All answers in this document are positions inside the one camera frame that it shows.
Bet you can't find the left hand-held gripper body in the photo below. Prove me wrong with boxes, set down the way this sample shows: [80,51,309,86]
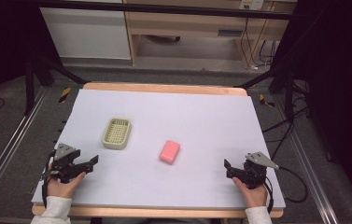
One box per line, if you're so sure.
[45,142,82,184]

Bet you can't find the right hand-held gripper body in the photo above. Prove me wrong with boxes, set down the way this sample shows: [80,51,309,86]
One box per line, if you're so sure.
[238,151,280,190]

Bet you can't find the person's left hand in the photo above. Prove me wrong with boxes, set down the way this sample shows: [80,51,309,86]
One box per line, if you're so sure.
[46,171,87,200]

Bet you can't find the person's right hand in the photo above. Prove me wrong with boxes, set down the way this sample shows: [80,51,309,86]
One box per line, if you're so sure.
[232,176,269,209]

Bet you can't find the beige plastic soap dish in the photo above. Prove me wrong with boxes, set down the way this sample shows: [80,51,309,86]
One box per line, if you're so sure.
[102,117,133,151]

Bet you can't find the pink soap bar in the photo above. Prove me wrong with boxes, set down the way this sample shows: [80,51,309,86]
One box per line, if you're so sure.
[159,139,181,166]

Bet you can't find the white foam board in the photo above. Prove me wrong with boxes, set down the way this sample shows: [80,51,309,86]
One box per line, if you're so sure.
[31,88,287,210]

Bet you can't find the yellow black floor marker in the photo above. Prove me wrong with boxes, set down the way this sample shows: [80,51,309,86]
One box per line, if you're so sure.
[259,93,276,108]
[58,86,72,105]

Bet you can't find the wooden table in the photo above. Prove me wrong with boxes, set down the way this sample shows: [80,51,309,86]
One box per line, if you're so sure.
[31,81,285,219]

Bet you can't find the black curtain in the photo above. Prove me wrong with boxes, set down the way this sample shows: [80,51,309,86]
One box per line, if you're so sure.
[270,0,352,216]
[0,0,63,125]

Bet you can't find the white cabinet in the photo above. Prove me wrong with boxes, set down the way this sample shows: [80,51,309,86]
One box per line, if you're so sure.
[38,7,132,61]

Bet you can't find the light wooden desk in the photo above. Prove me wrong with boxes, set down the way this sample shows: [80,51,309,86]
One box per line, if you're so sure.
[122,0,293,69]

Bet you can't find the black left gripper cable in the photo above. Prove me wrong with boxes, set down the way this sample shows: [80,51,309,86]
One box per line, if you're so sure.
[40,149,57,208]

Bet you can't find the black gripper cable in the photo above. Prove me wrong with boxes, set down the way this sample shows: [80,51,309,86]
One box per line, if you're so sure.
[40,149,57,208]
[262,165,309,215]

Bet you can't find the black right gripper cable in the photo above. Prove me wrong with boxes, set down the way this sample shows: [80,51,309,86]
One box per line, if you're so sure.
[262,165,309,215]

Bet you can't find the black floor cables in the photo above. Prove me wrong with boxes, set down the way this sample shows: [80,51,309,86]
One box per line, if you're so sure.
[260,78,312,161]

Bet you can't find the metal floor rail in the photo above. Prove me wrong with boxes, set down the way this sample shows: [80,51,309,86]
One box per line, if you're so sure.
[0,87,49,216]
[273,92,336,224]

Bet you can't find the black frame leg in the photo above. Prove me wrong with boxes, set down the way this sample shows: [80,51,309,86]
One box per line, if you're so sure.
[233,62,297,123]
[23,54,90,117]

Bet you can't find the hanging desk cables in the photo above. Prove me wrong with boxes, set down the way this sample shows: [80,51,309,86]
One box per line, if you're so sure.
[239,17,278,71]

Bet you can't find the white wall power outlet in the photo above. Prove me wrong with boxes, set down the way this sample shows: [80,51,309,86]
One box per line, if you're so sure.
[238,0,265,11]

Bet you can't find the black horizontal frame bar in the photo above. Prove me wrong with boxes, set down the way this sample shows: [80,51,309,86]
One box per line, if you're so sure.
[35,0,293,21]

